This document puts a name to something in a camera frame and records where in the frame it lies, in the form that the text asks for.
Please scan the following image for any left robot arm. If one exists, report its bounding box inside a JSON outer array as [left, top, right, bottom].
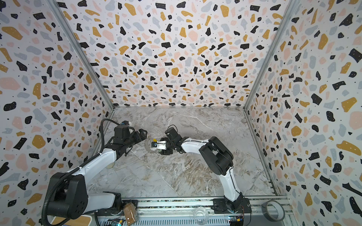
[[41, 122, 148, 225]]

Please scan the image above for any metal key gauge with yellow handle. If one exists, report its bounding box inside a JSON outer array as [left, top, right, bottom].
[[144, 135, 158, 153]]

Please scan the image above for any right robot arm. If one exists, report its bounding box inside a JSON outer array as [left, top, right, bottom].
[[151, 129, 251, 214]]

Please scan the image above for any clear glass jar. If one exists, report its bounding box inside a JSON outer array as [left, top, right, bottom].
[[193, 206, 209, 226]]

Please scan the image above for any grey tape roll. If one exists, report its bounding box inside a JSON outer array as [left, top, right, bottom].
[[262, 200, 286, 222]]

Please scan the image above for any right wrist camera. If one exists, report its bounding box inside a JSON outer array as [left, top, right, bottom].
[[151, 141, 167, 150]]

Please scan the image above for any brown circuit box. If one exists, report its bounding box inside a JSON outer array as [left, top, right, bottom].
[[123, 202, 139, 226]]

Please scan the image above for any wooden board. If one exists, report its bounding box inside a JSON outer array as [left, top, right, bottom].
[[51, 215, 92, 226]]

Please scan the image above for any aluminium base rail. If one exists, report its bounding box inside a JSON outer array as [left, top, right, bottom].
[[93, 196, 292, 226]]

